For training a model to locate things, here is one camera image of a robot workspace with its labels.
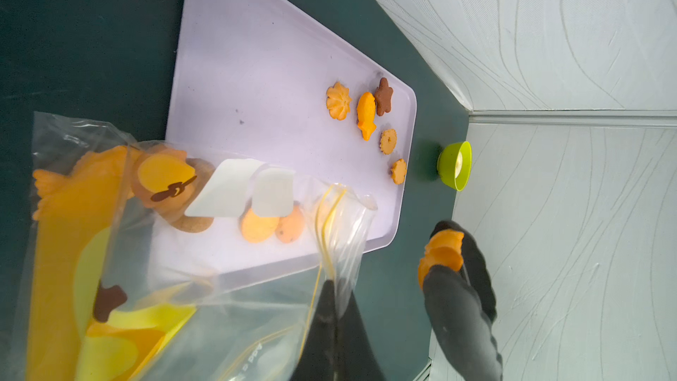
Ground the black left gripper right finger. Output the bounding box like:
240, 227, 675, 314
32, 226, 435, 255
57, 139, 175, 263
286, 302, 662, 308
338, 294, 385, 381

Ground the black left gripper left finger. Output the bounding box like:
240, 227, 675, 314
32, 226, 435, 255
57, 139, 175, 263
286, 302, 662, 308
290, 280, 338, 381

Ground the clear zip bag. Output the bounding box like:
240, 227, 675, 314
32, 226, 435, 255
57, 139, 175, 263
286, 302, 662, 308
1, 113, 384, 380

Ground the lavender plastic tray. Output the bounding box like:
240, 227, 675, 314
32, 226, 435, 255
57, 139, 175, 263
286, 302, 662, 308
148, 0, 417, 291

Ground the large yellow fish cookie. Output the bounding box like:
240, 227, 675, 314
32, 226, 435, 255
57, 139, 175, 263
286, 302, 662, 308
32, 146, 141, 222

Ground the chocolate chip round cookie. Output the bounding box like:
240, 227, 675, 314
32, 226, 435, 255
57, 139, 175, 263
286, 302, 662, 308
275, 205, 305, 243

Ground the plain round yellow cookie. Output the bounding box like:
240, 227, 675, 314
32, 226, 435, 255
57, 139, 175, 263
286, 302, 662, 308
240, 208, 280, 243

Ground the flat flower cookie right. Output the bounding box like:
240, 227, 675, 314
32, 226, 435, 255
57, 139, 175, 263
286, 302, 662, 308
391, 159, 407, 185

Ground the green plastic bowl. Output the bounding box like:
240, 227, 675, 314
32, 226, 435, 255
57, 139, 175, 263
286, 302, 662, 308
437, 141, 472, 192

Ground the brown heart cookie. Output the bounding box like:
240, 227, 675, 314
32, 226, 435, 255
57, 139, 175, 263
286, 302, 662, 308
167, 158, 216, 234

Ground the small yellow fish cookie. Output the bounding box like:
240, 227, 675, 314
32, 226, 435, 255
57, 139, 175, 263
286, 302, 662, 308
357, 92, 377, 141

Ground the swirl piped cookie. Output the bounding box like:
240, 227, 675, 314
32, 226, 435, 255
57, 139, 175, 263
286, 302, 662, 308
325, 81, 352, 121

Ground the brown star cookie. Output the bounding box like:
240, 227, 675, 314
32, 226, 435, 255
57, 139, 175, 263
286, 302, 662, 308
374, 78, 393, 116

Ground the ring flower cookie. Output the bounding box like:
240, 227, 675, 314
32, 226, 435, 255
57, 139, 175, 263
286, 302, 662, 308
379, 129, 398, 155

